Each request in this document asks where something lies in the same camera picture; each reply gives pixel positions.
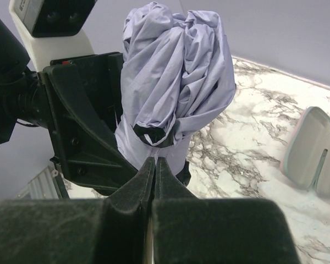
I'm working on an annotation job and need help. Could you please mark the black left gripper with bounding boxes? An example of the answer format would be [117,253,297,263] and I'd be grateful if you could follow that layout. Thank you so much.
[16,52,137,196]

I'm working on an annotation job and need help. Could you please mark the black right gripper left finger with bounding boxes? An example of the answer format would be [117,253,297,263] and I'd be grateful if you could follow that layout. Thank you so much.
[0,158,155,263]

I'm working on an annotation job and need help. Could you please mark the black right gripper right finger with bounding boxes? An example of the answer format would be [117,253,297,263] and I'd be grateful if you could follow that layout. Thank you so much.
[151,158,300,263]

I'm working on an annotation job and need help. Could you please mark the pink umbrella case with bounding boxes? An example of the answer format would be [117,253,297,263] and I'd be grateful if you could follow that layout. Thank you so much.
[280,107,330,197]

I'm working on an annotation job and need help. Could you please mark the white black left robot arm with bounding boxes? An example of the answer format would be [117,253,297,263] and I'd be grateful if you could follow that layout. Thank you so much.
[0,1,137,195]

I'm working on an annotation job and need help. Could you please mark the aluminium frame rail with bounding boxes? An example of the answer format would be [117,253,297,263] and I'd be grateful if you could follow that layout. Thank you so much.
[17,167,69,200]

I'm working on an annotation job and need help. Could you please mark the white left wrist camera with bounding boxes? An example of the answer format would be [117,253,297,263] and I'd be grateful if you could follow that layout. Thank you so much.
[9,0,96,72]

